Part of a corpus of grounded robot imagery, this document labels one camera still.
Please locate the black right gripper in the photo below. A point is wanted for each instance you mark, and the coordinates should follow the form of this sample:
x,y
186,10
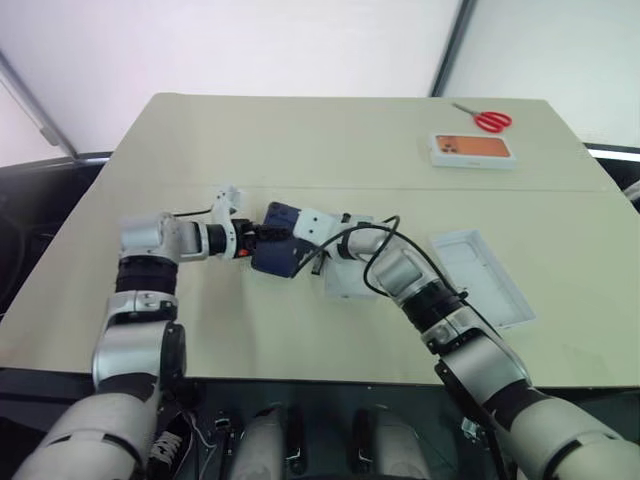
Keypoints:
x,y
306,252

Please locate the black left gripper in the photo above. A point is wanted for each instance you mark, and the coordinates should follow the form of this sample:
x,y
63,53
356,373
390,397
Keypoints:
x,y
246,234

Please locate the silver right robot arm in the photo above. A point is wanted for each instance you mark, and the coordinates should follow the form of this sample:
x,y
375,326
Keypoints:
x,y
480,360

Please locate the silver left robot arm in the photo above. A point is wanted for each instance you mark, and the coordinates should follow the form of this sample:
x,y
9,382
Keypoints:
x,y
135,345

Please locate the white phone box base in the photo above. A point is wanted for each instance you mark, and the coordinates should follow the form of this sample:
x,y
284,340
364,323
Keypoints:
x,y
350,280

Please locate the white phone box lid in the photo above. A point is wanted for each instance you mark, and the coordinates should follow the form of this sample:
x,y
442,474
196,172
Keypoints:
x,y
482,277

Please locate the white box with orange phone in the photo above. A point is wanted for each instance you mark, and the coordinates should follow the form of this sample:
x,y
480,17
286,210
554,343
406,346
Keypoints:
x,y
473,150

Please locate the grey rounded robot leg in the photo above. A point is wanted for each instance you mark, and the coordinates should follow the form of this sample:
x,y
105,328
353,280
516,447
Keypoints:
x,y
260,445
395,445

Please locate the black shoe with white laces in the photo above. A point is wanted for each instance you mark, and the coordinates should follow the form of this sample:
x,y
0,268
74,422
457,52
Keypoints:
x,y
170,445

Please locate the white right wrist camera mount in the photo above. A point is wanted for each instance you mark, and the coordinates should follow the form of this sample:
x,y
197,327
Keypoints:
x,y
314,226

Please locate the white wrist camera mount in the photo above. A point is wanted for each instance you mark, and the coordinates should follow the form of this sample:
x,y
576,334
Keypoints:
x,y
314,226
226,206

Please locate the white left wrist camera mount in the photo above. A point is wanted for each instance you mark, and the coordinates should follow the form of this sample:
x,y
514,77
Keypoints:
x,y
226,206

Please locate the dark window frame bar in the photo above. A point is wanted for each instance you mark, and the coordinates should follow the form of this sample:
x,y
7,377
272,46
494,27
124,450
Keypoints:
x,y
452,50

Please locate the grey window frame bar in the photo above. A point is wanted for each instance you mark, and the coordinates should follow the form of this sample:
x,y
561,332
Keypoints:
x,y
37,107

